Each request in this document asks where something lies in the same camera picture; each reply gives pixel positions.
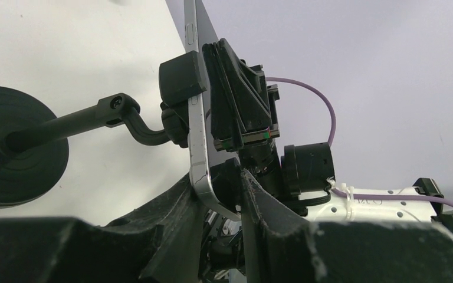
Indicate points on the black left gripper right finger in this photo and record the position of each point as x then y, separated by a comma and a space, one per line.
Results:
281, 246

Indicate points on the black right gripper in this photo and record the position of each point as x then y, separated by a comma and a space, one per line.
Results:
244, 122

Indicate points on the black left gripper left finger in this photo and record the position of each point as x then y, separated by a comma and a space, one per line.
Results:
158, 242

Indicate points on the silver-edged black phone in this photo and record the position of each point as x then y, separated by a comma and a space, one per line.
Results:
205, 160

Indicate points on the black round-base phone stand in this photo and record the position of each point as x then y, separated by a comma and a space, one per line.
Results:
34, 148

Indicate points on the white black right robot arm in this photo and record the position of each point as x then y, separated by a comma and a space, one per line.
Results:
421, 202

